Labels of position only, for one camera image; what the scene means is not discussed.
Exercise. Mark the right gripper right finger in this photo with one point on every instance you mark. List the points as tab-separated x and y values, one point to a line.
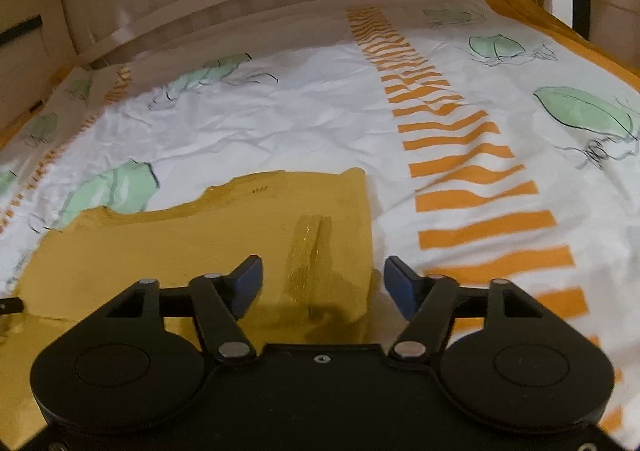
447	321

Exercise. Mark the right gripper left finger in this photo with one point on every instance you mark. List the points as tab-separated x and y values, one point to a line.
214	303

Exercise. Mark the mustard yellow small garment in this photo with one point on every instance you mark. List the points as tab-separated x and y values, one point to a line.
312	232

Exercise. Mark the white leaf-print bed cover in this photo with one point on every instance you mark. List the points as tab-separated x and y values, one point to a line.
490	152

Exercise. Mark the beige drawer cabinet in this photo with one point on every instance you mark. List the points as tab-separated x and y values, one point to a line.
35	46

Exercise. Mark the yellow bed sheet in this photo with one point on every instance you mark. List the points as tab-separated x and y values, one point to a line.
531	14

